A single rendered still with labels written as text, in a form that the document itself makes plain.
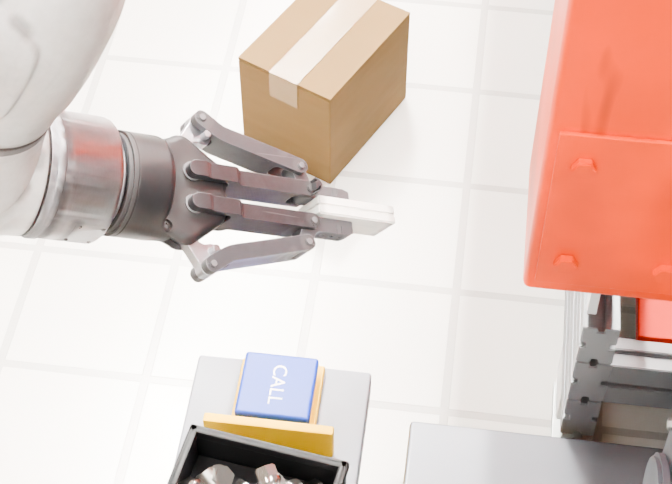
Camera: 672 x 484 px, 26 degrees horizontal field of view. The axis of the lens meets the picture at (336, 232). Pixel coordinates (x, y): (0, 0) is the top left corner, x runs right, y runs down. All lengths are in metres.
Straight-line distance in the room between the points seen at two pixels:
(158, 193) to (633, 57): 0.40
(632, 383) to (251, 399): 0.51
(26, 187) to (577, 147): 0.49
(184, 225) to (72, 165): 0.10
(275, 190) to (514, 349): 0.96
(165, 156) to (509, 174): 1.23
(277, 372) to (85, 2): 0.64
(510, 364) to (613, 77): 0.85
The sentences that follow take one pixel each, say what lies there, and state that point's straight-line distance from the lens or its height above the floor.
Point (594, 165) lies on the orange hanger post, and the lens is 1.25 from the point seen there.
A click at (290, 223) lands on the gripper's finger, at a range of 1.08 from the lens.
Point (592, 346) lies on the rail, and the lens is 1.64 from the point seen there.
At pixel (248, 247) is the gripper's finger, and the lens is 1.05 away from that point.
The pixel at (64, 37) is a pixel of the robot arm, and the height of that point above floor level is 1.07.
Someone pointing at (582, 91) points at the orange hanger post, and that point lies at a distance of 1.20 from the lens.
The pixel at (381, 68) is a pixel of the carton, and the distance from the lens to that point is 2.16.
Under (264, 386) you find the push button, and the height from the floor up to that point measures 0.48.
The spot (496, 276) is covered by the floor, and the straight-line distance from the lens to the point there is 2.07.
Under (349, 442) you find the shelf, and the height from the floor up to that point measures 0.45.
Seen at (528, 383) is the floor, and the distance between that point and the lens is 1.97.
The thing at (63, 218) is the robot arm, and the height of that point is 0.88.
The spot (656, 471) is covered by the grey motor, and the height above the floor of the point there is 0.38.
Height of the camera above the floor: 1.62
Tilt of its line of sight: 50 degrees down
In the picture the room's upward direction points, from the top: straight up
